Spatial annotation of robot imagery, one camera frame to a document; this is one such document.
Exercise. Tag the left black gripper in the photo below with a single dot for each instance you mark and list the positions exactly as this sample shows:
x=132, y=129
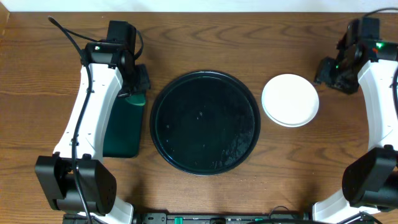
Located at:
x=142, y=81

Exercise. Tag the round black tray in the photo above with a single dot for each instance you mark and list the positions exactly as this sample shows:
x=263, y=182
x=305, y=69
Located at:
x=205, y=122

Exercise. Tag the green sponge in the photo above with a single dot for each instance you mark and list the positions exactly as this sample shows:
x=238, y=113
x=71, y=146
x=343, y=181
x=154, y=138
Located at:
x=136, y=100

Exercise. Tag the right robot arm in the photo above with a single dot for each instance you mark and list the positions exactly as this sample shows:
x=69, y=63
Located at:
x=369, y=184

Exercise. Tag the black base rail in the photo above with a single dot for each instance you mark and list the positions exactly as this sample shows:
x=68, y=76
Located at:
x=274, y=216

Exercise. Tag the mint green plate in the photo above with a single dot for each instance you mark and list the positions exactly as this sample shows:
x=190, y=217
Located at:
x=291, y=120

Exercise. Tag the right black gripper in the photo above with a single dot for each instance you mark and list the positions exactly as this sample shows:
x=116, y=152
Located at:
x=323, y=73

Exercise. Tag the rectangular dark green tray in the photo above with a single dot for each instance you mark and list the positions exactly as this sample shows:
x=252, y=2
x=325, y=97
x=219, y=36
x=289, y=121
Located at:
x=123, y=133

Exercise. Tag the white plate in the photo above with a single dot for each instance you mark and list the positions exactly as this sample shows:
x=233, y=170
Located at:
x=289, y=93

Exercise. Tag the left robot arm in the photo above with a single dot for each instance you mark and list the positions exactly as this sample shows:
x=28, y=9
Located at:
x=105, y=122

